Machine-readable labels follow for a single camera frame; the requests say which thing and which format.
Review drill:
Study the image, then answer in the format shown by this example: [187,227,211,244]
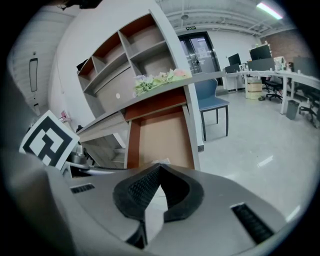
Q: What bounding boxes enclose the light wooden box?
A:
[246,82,263,100]

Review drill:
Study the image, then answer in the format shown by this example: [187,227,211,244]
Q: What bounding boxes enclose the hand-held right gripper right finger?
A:
[146,162,286,256]

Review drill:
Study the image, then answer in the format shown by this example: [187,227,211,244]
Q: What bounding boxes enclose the grey desk partition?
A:
[246,58,276,72]
[291,56,316,76]

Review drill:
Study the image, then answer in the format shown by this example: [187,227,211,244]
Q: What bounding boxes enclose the grey trash bin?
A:
[285,99,301,121]

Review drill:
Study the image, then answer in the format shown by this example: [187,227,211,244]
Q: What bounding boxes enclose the grey wooden desk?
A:
[76,70,227,172]

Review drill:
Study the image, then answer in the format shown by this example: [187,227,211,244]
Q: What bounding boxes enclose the small black monitor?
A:
[227,53,241,67]

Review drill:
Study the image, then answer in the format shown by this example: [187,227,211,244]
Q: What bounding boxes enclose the pastel artificial flowers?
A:
[132,68,193,97]

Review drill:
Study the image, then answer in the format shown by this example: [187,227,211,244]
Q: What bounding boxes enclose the pink small object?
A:
[59,109,72,122]

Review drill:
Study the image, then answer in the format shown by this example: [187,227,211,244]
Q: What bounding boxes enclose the ceiling tube light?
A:
[255,1,285,20]

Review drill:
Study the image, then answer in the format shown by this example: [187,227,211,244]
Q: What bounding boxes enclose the black double door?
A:
[177,31,224,86]

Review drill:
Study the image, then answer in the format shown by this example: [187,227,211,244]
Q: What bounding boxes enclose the blue chair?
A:
[193,78,231,142]

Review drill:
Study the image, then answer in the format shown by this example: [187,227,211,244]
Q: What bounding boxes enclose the black office chair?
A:
[264,74,284,104]
[298,83,320,130]

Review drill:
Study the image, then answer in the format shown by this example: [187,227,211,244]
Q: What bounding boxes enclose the long white office table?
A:
[224,69,320,115]

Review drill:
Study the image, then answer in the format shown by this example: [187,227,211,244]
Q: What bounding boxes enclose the large black monitor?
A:
[249,46,273,61]

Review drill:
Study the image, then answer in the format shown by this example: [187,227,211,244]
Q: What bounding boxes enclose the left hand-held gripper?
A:
[19,109,91,176]

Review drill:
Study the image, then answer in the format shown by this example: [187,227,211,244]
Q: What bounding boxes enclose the grey and orange shelf unit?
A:
[75,9,194,118]

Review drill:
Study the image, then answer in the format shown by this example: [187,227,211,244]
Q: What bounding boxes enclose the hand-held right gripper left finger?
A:
[44,162,161,251]

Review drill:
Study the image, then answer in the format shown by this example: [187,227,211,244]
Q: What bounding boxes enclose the black framed ceiling panel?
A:
[28,57,39,93]

